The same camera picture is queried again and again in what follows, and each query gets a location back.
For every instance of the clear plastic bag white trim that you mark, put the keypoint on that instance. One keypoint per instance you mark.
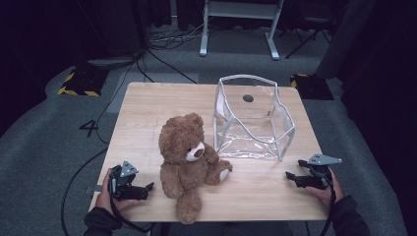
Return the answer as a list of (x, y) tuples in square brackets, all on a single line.
[(252, 131)]

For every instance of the black yellow striped base plate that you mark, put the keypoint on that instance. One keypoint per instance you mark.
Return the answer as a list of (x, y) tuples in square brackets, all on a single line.
[(311, 86), (82, 83)]

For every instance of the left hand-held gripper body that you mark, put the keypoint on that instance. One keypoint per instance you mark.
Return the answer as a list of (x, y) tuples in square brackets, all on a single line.
[(126, 183)]

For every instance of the brown teddy bear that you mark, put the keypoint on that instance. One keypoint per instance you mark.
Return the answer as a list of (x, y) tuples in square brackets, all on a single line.
[(185, 157)]

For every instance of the person's left hand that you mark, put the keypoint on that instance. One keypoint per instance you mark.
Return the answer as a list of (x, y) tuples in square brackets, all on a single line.
[(105, 196)]

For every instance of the person's right hand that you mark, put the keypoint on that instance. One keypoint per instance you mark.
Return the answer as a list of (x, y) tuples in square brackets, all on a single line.
[(324, 193)]

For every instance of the white metal table frame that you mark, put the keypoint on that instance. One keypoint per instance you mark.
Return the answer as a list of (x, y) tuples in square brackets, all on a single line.
[(238, 10)]

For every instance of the grey round table grommet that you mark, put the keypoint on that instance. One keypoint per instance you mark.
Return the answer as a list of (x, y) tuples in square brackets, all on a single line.
[(248, 98)]

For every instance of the black tripod stand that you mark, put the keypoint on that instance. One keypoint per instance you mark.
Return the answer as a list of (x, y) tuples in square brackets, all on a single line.
[(308, 31)]

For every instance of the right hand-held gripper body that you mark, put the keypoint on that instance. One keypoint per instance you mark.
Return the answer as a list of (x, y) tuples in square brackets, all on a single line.
[(319, 170)]

